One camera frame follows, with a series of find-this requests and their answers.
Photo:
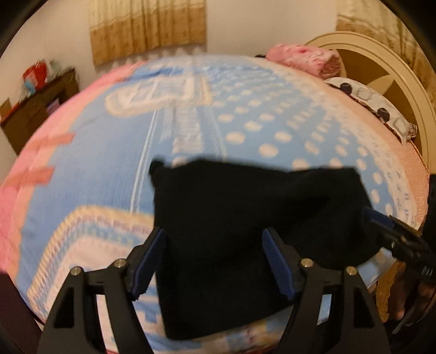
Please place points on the cream wooden headboard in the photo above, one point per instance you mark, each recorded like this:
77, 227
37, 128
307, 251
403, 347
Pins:
375, 65

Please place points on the person's right hand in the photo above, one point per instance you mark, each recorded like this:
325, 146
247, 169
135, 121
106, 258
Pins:
405, 284

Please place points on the pink floral folded blanket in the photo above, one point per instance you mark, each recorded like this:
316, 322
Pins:
318, 62

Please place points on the colourful patterned bedspread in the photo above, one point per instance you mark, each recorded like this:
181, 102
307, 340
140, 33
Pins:
80, 193

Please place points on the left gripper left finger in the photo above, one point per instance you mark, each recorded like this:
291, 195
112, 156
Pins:
74, 326

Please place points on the beige window curtain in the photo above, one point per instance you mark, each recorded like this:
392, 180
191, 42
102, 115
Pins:
120, 29

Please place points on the red gift bag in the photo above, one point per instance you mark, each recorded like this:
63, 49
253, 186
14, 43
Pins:
35, 77

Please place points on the black trousers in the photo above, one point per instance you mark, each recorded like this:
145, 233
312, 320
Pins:
213, 274

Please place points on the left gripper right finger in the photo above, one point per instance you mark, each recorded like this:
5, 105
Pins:
333, 311

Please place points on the beige side curtain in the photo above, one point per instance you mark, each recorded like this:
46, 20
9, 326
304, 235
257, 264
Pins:
373, 19

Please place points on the dark wooden desk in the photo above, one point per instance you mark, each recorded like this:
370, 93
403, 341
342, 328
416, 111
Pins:
32, 112

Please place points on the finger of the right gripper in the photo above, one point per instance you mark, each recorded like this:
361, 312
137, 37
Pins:
391, 229

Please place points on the white patterned pillow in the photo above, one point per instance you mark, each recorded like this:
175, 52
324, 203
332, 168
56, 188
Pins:
378, 105

